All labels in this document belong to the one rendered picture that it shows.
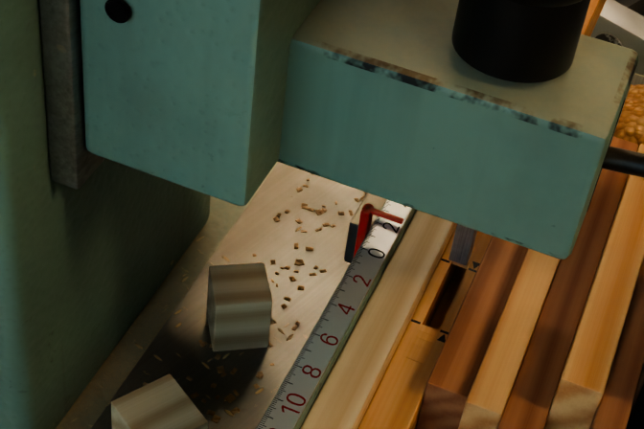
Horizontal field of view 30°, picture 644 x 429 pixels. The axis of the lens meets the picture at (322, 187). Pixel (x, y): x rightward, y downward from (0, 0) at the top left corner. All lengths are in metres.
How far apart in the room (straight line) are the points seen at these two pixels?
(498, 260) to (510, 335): 0.05
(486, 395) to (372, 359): 0.05
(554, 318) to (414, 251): 0.07
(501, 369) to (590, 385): 0.04
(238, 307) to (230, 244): 0.10
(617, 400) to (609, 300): 0.05
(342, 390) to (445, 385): 0.05
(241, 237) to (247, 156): 0.30
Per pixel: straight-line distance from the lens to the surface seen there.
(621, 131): 0.76
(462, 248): 0.58
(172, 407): 0.65
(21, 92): 0.51
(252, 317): 0.71
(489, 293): 0.57
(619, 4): 1.15
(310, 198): 0.82
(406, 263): 0.58
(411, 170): 0.52
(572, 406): 0.52
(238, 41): 0.47
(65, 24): 0.50
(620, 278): 0.56
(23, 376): 0.62
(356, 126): 0.51
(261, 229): 0.80
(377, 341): 0.54
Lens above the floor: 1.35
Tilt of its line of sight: 42 degrees down
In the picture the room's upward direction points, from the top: 8 degrees clockwise
